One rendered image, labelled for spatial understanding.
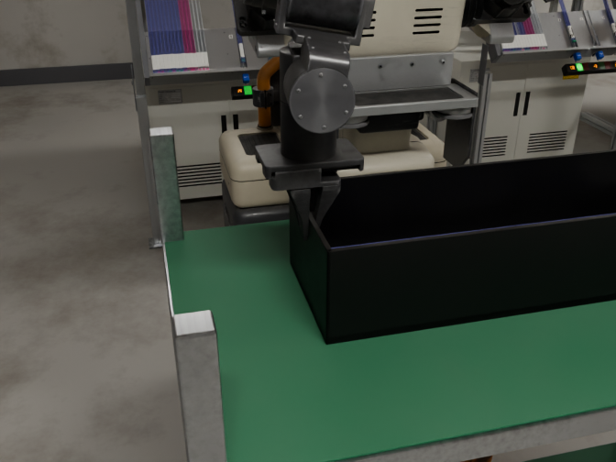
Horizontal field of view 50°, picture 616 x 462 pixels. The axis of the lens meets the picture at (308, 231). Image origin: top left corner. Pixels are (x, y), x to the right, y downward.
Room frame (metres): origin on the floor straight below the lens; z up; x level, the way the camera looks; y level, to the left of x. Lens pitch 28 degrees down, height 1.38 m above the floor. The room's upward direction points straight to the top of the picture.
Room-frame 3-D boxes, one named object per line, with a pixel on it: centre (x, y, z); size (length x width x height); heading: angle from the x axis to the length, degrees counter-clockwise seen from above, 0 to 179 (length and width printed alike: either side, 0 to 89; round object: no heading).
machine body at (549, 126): (3.53, -0.98, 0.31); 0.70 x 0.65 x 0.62; 104
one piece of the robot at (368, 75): (1.18, -0.16, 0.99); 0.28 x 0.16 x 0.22; 104
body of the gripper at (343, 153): (0.65, 0.00, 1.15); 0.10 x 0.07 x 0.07; 104
